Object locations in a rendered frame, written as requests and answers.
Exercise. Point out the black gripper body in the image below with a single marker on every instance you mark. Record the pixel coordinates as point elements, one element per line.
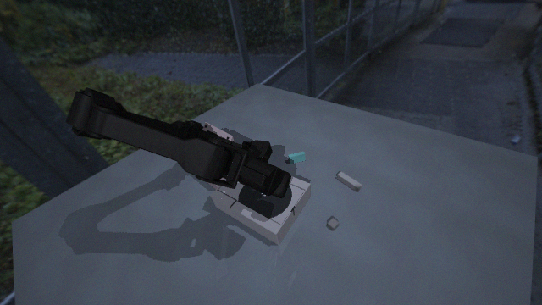
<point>283,185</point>

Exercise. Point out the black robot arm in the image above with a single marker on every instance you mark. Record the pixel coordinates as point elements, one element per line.
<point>201,153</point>

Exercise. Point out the teal rectangular block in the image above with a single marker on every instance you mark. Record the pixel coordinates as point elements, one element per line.
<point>296,157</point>

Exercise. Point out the dark grey round disc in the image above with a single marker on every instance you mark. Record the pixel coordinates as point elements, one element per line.
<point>268,206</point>

